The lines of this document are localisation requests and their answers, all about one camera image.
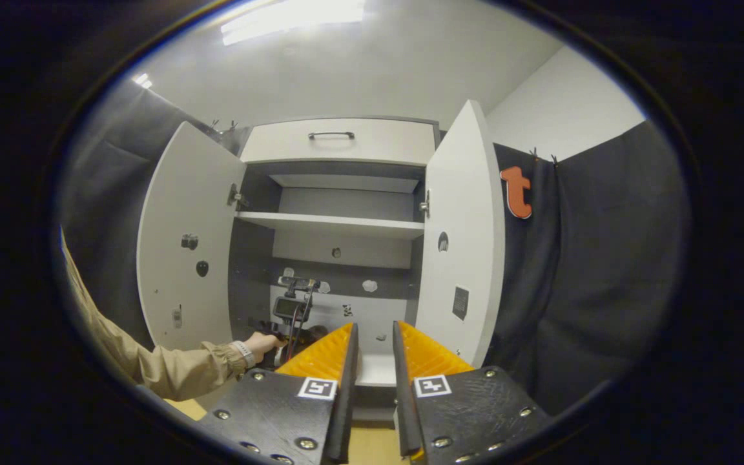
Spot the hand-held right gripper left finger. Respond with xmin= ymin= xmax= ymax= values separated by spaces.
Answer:
xmin=196 ymin=322 xmax=361 ymax=465

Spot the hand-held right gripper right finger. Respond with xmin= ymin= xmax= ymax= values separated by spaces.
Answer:
xmin=393 ymin=320 xmax=555 ymax=465

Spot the white shoe cabinet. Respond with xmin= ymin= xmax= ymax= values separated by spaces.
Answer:
xmin=227 ymin=116 xmax=444 ymax=424

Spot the white cabinet door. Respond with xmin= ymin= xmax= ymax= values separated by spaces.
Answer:
xmin=414 ymin=100 xmax=507 ymax=369
xmin=136 ymin=121 xmax=248 ymax=353

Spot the white cabinet shelf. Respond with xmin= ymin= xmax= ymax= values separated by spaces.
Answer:
xmin=235 ymin=212 xmax=426 ymax=241

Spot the white cabinet drawer front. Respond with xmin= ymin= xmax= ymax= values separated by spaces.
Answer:
xmin=240 ymin=118 xmax=440 ymax=167

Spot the white wristband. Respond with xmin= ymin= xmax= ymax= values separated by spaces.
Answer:
xmin=231 ymin=340 xmax=257 ymax=369

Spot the black backdrop cloth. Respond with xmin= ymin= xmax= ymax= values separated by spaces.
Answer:
xmin=59 ymin=81 xmax=692 ymax=414

